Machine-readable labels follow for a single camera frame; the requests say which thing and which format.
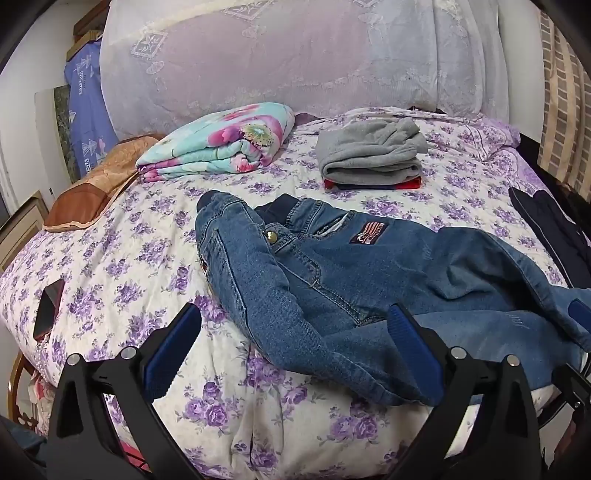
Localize red floral cushion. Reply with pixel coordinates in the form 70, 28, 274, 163
25, 376, 61, 428

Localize folded floral blanket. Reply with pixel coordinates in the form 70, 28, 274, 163
135, 103, 296, 183

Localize orange-brown pillow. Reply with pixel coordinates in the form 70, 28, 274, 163
43, 134, 167, 232

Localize green patterned panel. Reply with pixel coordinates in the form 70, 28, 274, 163
34, 85, 80, 185

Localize wooden chair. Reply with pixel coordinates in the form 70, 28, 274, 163
9, 351, 47, 435

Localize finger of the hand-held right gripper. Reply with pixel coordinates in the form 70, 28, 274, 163
569, 298, 591, 325
540, 364, 591, 430

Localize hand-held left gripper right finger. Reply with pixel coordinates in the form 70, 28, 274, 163
387, 303, 543, 480

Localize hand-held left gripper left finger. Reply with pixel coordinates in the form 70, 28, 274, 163
46, 302, 204, 480

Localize folded grey garment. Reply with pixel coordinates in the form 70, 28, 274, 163
315, 117, 429, 185

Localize dark navy garment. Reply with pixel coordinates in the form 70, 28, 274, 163
508, 186, 591, 289

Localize black phone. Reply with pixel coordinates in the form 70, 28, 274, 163
33, 278, 65, 340

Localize blue denim pants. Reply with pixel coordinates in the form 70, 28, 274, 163
194, 191, 591, 407

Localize purple floral bedspread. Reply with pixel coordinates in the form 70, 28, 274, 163
0, 107, 573, 480

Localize folded red garment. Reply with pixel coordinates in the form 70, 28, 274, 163
323, 175, 423, 191

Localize striped curtain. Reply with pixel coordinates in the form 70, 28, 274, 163
538, 9, 591, 204

